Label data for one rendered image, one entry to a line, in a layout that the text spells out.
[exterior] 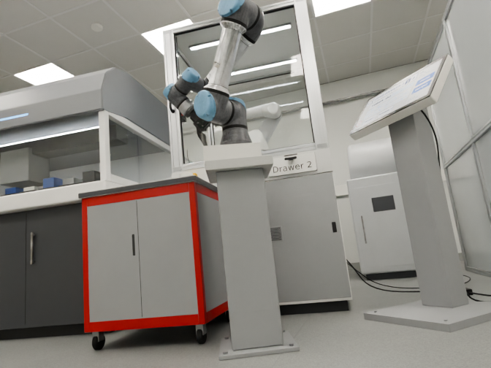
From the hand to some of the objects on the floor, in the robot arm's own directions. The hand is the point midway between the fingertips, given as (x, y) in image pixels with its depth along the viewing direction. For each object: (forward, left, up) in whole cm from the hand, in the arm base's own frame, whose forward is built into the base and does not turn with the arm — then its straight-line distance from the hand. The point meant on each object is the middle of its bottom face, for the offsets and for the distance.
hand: (220, 140), depth 177 cm
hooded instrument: (+144, +130, -96) cm, 216 cm away
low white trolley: (+36, +30, -94) cm, 105 cm away
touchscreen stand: (-7, -95, -91) cm, 132 cm away
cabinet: (+93, -40, -92) cm, 136 cm away
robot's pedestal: (-13, -8, -93) cm, 94 cm away
